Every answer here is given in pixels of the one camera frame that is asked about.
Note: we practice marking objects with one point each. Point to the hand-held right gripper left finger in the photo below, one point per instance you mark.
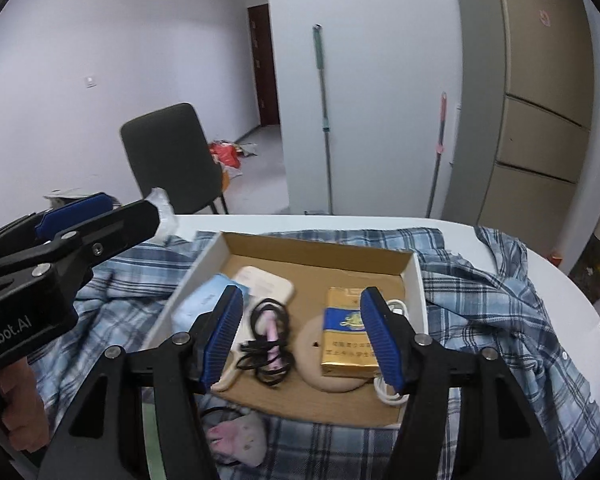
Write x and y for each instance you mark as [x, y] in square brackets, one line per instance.
[222, 345]

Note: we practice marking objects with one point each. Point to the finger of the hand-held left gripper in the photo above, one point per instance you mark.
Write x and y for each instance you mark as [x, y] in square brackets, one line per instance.
[75, 215]
[115, 232]

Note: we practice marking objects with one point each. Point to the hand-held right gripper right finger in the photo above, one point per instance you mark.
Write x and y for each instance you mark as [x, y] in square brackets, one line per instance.
[380, 345]

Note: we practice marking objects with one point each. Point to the yellow blue cigarette pack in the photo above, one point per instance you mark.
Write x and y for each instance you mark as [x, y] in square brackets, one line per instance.
[345, 340]

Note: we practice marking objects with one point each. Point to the blue tissue packet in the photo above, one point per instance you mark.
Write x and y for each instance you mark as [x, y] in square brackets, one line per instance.
[200, 305]

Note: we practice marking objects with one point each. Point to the clear plastic wrapper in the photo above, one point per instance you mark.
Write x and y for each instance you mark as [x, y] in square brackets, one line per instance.
[162, 212]

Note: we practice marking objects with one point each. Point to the round beige pad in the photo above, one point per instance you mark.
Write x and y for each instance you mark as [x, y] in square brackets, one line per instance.
[312, 362]

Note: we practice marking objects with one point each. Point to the pale floral case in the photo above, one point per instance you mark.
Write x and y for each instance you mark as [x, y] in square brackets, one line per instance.
[267, 285]

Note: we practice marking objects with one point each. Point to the cardboard box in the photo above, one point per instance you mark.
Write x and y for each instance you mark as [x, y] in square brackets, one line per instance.
[305, 260]

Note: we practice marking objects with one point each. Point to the person's left hand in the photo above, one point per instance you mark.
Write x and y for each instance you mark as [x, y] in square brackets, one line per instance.
[22, 405]

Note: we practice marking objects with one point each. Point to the dark grey chair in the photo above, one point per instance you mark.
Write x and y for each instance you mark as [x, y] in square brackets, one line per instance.
[170, 160]

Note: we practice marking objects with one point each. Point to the pink bunny plush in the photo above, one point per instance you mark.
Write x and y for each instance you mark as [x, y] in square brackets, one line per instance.
[240, 435]

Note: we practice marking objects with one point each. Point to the blue plaid shirt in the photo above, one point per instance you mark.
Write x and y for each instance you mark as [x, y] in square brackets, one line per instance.
[480, 310]

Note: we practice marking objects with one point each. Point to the red plastic bag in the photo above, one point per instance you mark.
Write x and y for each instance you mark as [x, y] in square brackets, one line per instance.
[225, 154]

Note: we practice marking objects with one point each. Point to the dark brown door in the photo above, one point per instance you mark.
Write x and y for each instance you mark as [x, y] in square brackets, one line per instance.
[262, 60]

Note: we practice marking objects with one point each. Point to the gold refrigerator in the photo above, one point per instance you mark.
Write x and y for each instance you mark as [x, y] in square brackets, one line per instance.
[540, 110]

